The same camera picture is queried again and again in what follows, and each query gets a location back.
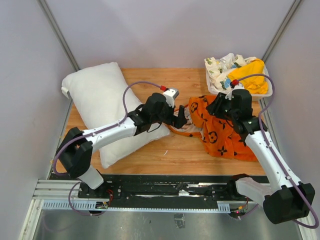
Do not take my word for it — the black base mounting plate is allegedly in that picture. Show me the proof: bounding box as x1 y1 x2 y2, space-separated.
49 173 266 209

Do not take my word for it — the left aluminium corner post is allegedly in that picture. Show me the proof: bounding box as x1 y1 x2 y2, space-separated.
36 0 81 72

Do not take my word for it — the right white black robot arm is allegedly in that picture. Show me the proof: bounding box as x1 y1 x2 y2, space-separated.
206 89 319 229

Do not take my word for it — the right aluminium corner post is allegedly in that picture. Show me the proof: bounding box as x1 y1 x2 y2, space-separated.
262 0 304 63

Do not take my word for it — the yellow and white floral cloth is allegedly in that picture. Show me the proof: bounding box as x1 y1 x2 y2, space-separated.
204 53 269 95

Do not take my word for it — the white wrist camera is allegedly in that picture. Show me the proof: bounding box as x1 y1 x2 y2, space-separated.
225 83 245 100
162 88 179 108

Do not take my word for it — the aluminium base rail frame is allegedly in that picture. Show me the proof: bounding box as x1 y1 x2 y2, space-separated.
18 72 318 240

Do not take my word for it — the grey slotted cable duct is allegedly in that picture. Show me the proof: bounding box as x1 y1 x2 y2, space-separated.
42 200 231 214

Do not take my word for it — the aluminium corner post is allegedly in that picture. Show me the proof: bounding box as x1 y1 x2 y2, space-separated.
262 0 304 63
36 0 81 72

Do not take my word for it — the orange black-patterned plush pillowcase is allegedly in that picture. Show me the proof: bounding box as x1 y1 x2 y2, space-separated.
168 95 258 162

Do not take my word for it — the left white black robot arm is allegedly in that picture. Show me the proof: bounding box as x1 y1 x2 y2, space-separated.
56 88 187 198

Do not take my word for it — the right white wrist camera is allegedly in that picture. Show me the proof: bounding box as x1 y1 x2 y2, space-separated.
225 83 245 100

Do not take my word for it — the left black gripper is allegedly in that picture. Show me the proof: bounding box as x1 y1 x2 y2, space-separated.
151 99 187 129

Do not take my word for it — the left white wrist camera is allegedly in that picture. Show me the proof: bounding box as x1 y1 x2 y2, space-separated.
162 88 179 108

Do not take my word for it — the white plastic bin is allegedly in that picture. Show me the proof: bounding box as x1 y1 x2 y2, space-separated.
204 65 273 102

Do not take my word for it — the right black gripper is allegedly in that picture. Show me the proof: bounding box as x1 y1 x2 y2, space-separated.
206 92 238 122

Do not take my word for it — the white pillow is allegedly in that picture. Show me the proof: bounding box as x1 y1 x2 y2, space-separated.
61 62 170 169

